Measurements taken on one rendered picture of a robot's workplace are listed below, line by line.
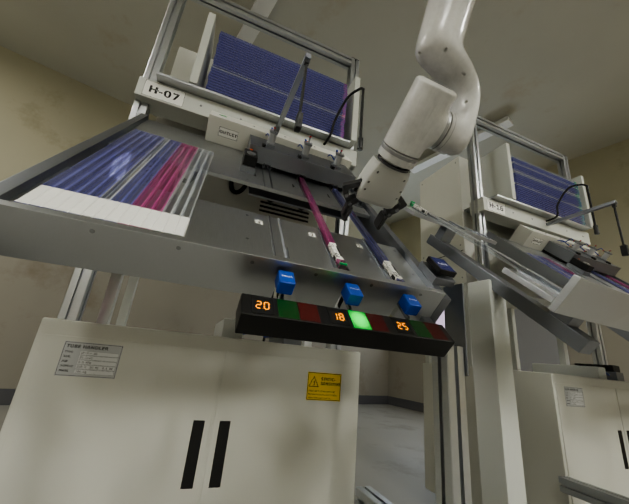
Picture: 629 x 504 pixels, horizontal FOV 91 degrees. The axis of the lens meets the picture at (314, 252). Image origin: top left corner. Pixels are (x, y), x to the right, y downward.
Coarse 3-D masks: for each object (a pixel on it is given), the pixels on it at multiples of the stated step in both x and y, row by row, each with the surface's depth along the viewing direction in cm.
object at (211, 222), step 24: (24, 192) 42; (192, 216) 52; (216, 216) 55; (240, 216) 58; (264, 216) 62; (216, 240) 48; (240, 240) 51; (264, 240) 54; (288, 240) 57; (312, 240) 60; (336, 240) 65; (360, 240) 69; (360, 264) 59; (408, 264) 67
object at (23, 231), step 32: (0, 224) 36; (32, 224) 36; (64, 224) 37; (96, 224) 38; (32, 256) 38; (64, 256) 39; (96, 256) 40; (128, 256) 41; (160, 256) 42; (192, 256) 42; (224, 256) 43; (256, 256) 44; (224, 288) 46; (256, 288) 47; (320, 288) 49; (384, 288) 52; (416, 288) 53; (416, 320) 58
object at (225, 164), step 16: (144, 128) 85; (160, 128) 90; (176, 128) 97; (192, 144) 88; (208, 144) 94; (224, 160) 85; (240, 160) 91; (224, 176) 75; (240, 176) 78; (256, 176) 83; (272, 176) 88; (288, 176) 94; (256, 192) 85; (272, 192) 79; (288, 192) 81; (320, 192) 91; (304, 208) 88; (320, 208) 92; (336, 208) 85
